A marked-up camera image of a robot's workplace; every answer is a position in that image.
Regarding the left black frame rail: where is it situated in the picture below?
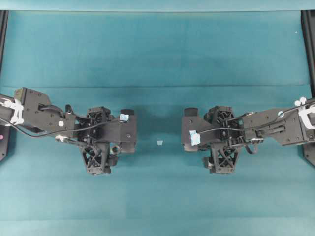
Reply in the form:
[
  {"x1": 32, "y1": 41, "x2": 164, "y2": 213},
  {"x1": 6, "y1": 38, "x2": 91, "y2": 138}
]
[{"x1": 0, "y1": 10, "x2": 9, "y2": 70}]

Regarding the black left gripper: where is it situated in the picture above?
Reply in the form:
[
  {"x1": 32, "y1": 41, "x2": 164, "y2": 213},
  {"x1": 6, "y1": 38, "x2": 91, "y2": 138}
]
[{"x1": 75, "y1": 107, "x2": 118, "y2": 175}]

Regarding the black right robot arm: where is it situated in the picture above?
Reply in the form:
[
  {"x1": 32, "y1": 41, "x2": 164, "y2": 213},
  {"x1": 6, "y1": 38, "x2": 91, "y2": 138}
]
[{"x1": 199, "y1": 97, "x2": 315, "y2": 174}]

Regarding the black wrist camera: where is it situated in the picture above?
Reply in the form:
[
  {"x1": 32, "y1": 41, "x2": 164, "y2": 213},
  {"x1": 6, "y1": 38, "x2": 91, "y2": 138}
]
[
  {"x1": 106, "y1": 109, "x2": 137, "y2": 155},
  {"x1": 181, "y1": 108, "x2": 211, "y2": 152}
]

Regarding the black frame rail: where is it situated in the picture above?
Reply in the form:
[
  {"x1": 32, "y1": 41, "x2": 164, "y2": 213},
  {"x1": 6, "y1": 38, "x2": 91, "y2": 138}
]
[
  {"x1": 0, "y1": 10, "x2": 9, "y2": 70},
  {"x1": 301, "y1": 10, "x2": 315, "y2": 98}
]

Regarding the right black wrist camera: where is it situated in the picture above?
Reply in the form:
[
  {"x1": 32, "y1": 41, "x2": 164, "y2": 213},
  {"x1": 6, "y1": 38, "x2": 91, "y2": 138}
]
[{"x1": 181, "y1": 108, "x2": 211, "y2": 152}]

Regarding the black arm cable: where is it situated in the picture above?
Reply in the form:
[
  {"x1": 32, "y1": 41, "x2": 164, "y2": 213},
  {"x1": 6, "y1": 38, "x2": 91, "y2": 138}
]
[
  {"x1": 0, "y1": 118, "x2": 124, "y2": 138},
  {"x1": 196, "y1": 103, "x2": 315, "y2": 155}
]

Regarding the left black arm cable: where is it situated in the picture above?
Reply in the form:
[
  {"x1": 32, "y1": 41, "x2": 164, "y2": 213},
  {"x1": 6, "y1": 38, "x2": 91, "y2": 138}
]
[{"x1": 0, "y1": 118, "x2": 124, "y2": 138}]

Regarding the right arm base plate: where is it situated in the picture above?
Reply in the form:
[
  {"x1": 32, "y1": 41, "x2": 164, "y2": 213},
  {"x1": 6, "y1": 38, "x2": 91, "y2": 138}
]
[{"x1": 298, "y1": 143, "x2": 315, "y2": 169}]

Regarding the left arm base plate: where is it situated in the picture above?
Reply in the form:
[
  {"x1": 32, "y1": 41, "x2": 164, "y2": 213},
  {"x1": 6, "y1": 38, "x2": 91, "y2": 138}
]
[{"x1": 0, "y1": 125, "x2": 16, "y2": 162}]

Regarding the right black frame rail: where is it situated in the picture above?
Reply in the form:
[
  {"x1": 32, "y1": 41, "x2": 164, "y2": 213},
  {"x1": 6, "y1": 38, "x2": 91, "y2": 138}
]
[{"x1": 301, "y1": 10, "x2": 315, "y2": 98}]

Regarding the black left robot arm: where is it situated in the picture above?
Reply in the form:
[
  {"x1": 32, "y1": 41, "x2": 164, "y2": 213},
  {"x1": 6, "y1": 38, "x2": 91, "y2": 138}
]
[{"x1": 0, "y1": 87, "x2": 124, "y2": 175}]

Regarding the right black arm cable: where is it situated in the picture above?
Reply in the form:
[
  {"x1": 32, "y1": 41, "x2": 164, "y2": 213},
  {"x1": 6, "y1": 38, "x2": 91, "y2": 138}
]
[{"x1": 196, "y1": 103, "x2": 315, "y2": 155}]

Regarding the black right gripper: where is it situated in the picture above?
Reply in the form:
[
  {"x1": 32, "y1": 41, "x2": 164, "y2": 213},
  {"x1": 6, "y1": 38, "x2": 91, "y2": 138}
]
[{"x1": 203, "y1": 106, "x2": 244, "y2": 174}]

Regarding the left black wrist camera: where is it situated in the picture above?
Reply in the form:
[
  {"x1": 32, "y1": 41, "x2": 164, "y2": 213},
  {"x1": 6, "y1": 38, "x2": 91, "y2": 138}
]
[{"x1": 106, "y1": 109, "x2": 137, "y2": 155}]

